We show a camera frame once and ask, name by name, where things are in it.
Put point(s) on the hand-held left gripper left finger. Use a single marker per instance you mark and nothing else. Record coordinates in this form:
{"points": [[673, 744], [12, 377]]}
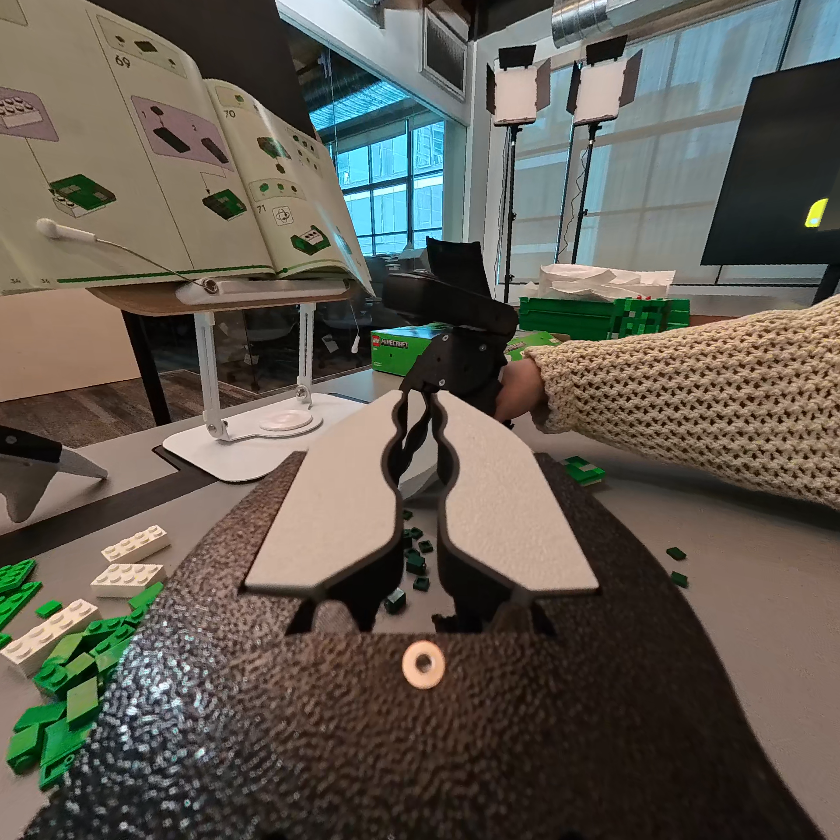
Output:
{"points": [[328, 518]]}

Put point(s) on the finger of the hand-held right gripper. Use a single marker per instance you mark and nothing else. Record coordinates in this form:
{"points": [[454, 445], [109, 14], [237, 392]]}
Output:
{"points": [[420, 430]]}

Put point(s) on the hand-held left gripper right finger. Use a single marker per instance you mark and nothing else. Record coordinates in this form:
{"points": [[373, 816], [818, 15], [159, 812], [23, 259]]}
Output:
{"points": [[518, 518]]}

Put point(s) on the pile of dark green pieces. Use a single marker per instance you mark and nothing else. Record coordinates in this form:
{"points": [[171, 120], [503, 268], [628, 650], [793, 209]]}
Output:
{"points": [[415, 564]]}

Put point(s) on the person's right forearm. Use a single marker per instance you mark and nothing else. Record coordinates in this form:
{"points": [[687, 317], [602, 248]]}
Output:
{"points": [[689, 394]]}

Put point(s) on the green lego set box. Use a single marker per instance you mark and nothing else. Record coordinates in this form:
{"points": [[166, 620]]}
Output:
{"points": [[400, 348]]}

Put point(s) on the small green grey lego assembly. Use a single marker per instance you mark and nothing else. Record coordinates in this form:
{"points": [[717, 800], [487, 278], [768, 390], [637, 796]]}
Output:
{"points": [[584, 469]]}

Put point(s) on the large green lego model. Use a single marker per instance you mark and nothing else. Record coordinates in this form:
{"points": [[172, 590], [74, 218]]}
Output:
{"points": [[590, 318]]}

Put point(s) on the bright green square lego plate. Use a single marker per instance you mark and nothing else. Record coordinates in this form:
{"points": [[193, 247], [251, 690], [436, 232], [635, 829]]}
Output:
{"points": [[13, 574]]}

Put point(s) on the bright green large lego plate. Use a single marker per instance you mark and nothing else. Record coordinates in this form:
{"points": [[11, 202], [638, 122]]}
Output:
{"points": [[16, 607]]}

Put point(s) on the lego instruction booklet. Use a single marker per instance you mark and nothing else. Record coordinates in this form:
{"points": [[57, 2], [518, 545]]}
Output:
{"points": [[131, 164]]}

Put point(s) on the person's right hand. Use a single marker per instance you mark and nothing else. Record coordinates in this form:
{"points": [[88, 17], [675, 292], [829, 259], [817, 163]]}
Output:
{"points": [[522, 394]]}

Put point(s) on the white book stand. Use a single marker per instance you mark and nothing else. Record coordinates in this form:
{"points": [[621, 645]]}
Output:
{"points": [[216, 453]]}

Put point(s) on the white crumpled paper bags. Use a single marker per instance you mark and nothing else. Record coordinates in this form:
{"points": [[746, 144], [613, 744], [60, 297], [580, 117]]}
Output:
{"points": [[604, 282]]}

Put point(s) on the studio light on stand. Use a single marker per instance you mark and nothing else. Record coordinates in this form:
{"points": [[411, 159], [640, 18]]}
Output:
{"points": [[515, 98], [600, 92]]}

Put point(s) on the spare hand-held gripper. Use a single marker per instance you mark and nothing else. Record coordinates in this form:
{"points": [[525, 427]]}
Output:
{"points": [[26, 446]]}

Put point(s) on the pile of bright green pieces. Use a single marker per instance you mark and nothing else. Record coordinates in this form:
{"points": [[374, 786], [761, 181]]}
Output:
{"points": [[72, 695]]}

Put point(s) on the black monitor screen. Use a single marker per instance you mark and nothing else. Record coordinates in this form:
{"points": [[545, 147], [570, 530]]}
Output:
{"points": [[774, 170]]}

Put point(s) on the wall air vent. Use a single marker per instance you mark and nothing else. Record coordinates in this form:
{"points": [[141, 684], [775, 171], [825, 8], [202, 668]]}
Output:
{"points": [[445, 56]]}

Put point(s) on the silver ventilation duct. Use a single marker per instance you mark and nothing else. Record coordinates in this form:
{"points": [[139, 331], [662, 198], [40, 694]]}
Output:
{"points": [[584, 19]]}

